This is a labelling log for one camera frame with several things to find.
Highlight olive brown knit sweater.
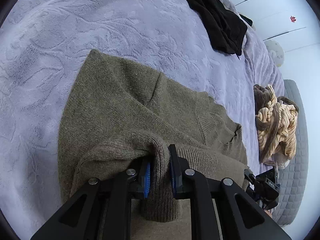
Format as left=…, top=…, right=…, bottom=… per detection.
left=58, top=50, right=247, bottom=239

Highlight grey quilted mattress edge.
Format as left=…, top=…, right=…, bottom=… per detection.
left=272, top=80, right=309, bottom=226

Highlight cream brown striped garment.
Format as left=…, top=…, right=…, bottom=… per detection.
left=253, top=85, right=299, bottom=170

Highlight pale plush toy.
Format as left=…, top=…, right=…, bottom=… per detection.
left=264, top=40, right=285, bottom=67

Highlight black garment on bed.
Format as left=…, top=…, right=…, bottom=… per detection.
left=186, top=0, right=247, bottom=56

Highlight lavender embossed bed blanket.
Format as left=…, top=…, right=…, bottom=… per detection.
left=1, top=0, right=284, bottom=239

